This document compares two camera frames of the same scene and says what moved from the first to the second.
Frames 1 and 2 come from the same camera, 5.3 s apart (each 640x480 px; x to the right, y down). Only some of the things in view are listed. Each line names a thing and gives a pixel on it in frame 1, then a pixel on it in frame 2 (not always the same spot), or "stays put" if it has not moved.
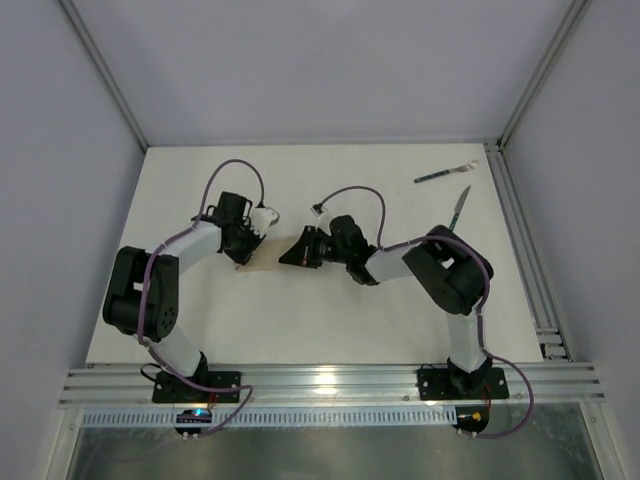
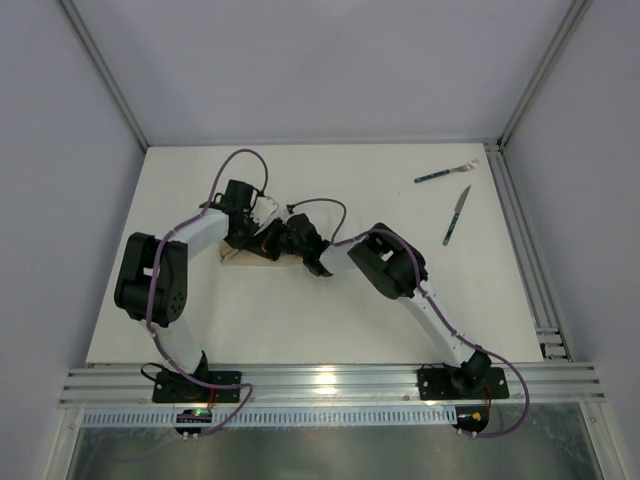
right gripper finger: x=304 y=252 → x=268 y=241
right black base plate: x=442 y=384 stays put
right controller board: x=471 y=418 stays put
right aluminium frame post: x=573 y=17 stays put
